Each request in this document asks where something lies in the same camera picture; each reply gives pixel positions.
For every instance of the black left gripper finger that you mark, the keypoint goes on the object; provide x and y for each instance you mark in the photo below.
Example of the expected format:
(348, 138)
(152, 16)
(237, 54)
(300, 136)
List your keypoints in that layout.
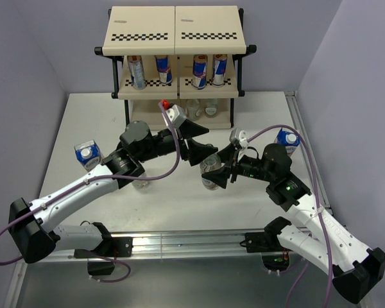
(189, 129)
(198, 152)

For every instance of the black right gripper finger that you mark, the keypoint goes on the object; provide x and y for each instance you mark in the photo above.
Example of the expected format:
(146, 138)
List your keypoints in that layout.
(229, 156)
(219, 177)

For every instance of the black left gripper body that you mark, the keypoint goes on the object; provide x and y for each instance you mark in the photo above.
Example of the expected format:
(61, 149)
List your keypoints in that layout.
(163, 144)

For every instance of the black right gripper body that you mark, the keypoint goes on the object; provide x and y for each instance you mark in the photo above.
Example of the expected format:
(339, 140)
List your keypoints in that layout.
(251, 167)

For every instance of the clear glass bottle green cap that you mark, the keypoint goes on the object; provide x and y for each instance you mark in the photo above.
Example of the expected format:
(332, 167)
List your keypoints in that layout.
(193, 109)
(211, 163)
(211, 107)
(140, 184)

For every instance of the blue silver energy drink can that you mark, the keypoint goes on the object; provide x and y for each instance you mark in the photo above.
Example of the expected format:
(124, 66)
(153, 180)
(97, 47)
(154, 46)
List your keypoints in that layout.
(219, 66)
(199, 70)

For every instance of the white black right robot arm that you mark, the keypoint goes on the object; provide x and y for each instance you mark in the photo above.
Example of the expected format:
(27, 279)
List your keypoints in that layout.
(353, 268)

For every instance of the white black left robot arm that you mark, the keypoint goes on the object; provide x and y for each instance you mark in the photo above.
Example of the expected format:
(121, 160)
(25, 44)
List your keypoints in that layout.
(116, 171)

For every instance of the beige three-tier shelf rack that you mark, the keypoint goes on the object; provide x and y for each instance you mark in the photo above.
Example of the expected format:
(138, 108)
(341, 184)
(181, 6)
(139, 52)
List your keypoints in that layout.
(180, 32)

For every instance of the blue purple berry juice carton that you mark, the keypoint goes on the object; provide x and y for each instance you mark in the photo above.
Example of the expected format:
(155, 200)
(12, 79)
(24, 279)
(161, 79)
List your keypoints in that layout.
(288, 139)

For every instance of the blue Fontana juice carton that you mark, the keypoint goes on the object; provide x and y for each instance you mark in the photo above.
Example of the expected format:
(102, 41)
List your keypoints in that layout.
(88, 154)

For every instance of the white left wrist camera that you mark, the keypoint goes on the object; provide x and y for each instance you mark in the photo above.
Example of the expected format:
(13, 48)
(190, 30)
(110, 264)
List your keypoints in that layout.
(172, 113)

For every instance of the aluminium mounting rail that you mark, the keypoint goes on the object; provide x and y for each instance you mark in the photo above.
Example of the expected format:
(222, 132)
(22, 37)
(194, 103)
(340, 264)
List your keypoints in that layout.
(179, 244)

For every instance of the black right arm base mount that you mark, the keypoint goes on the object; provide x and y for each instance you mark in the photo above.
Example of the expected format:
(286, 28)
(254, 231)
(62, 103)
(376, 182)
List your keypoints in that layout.
(274, 256)

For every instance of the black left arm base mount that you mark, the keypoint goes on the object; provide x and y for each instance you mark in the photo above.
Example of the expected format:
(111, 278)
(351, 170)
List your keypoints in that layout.
(106, 258)

